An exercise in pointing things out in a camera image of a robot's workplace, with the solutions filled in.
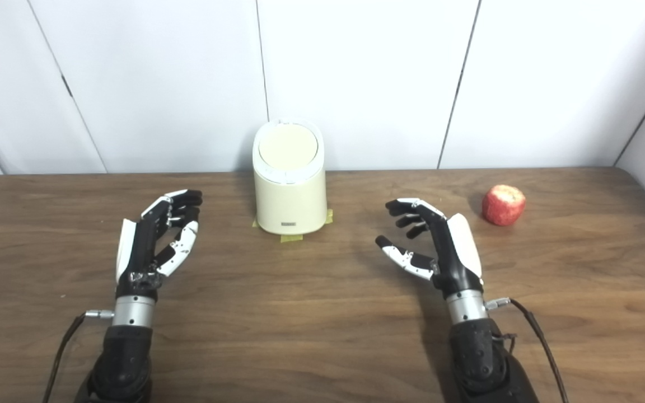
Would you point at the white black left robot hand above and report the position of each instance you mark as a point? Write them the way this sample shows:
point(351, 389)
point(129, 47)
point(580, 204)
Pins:
point(138, 246)

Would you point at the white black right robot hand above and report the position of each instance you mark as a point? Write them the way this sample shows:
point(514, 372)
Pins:
point(451, 263)

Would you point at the red apple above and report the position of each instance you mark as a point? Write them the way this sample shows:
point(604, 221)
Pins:
point(503, 207)

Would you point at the cream-colored lidded bin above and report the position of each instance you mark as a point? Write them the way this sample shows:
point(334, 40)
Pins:
point(289, 190)

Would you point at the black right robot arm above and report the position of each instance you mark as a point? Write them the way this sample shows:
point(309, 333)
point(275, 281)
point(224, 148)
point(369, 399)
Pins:
point(479, 358)

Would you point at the long yellow tape strip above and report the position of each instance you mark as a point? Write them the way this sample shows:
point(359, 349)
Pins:
point(291, 238)

